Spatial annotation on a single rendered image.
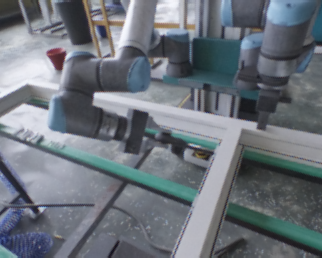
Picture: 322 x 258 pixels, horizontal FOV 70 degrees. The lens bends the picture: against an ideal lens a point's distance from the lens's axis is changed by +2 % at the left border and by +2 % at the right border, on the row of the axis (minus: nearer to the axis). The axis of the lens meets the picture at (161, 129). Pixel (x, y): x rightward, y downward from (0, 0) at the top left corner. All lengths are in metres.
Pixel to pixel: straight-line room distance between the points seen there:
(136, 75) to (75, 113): 0.18
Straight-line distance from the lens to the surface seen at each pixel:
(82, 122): 0.60
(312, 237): 0.67
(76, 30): 5.05
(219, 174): 0.62
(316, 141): 0.79
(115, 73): 0.59
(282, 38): 0.61
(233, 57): 1.55
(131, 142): 0.66
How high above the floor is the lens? 1.41
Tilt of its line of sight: 39 degrees down
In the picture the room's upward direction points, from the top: 6 degrees counter-clockwise
